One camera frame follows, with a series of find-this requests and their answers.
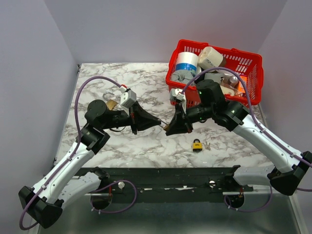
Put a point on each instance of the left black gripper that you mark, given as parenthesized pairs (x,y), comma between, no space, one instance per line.
(144,120)

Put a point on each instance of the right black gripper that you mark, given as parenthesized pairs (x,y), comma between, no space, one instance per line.
(180,123)

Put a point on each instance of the small brass long-shackle padlock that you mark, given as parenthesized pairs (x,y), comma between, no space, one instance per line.
(165,127)

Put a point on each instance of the yellow padlock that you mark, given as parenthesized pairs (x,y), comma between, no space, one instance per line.
(197,145)

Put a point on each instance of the silver keys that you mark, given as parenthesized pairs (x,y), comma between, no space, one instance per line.
(207,146)

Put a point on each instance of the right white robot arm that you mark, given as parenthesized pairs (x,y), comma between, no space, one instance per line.
(289,165)

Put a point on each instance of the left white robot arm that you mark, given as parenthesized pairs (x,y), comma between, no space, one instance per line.
(45,200)

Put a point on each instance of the open brass padlock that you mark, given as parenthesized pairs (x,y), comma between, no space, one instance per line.
(111,104)

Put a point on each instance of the grey cloth bundle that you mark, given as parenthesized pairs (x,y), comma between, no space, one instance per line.
(182,76)

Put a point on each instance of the beige bottle in basket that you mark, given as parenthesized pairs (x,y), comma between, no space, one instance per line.
(227,91)

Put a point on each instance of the white tape roll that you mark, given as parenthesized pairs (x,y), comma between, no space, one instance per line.
(188,61)

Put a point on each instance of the metal can in basket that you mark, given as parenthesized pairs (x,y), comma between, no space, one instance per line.
(233,80)

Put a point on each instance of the orange small box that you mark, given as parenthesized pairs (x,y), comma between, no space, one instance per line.
(240,85)

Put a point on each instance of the beige foam roll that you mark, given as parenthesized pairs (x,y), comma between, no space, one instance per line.
(210,58)

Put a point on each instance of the red plastic basket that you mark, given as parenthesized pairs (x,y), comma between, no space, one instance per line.
(242,62)

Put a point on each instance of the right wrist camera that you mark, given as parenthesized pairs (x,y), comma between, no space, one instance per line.
(179,99)

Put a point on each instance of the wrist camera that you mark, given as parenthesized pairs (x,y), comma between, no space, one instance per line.
(128,97)
(179,99)

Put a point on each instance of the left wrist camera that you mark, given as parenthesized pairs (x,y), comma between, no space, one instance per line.
(128,97)

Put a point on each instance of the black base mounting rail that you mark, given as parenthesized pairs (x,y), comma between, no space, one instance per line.
(152,185)

